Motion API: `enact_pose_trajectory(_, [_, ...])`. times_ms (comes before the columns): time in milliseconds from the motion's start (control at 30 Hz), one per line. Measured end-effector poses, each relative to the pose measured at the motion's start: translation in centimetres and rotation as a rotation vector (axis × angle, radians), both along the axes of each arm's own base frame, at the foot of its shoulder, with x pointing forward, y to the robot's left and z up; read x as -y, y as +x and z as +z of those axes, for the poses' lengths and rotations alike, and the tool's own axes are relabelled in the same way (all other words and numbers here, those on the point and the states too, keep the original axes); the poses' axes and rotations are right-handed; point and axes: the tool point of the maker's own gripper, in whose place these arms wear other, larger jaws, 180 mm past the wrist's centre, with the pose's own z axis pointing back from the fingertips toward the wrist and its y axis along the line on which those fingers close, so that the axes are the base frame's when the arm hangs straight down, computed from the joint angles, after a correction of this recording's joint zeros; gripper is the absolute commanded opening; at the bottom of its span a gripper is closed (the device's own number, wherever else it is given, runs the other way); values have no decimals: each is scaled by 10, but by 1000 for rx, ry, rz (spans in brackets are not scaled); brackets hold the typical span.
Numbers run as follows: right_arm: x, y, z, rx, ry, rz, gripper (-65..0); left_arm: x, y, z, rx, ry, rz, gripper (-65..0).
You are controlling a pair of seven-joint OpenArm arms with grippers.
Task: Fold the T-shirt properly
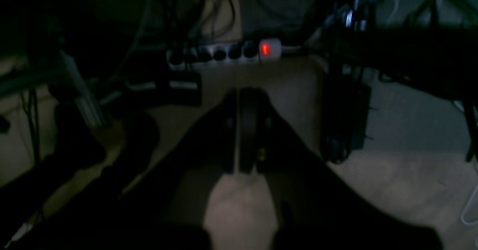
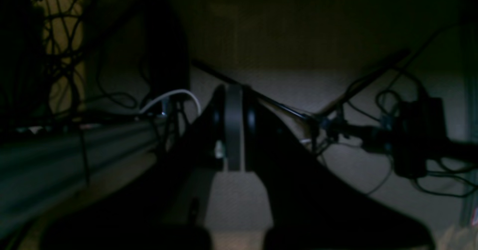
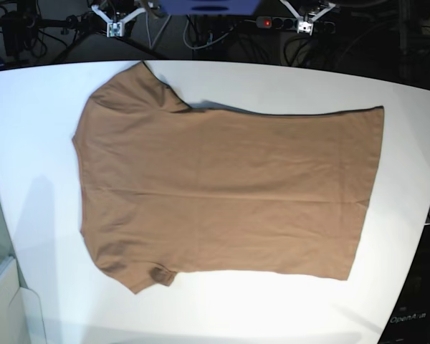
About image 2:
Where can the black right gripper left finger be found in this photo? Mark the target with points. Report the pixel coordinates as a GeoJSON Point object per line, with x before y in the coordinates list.
{"type": "Point", "coordinates": [160, 210]}

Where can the black tripod stand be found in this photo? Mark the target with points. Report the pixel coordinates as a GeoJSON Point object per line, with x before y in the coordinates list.
{"type": "Point", "coordinates": [311, 95]}

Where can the black clamp device with cables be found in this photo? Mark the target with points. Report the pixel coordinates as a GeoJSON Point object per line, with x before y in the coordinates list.
{"type": "Point", "coordinates": [414, 136]}

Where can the grey aluminium frame rail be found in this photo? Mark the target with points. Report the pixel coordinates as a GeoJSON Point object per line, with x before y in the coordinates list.
{"type": "Point", "coordinates": [41, 172]}

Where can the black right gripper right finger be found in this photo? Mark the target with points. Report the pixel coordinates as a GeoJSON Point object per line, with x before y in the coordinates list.
{"type": "Point", "coordinates": [312, 208]}

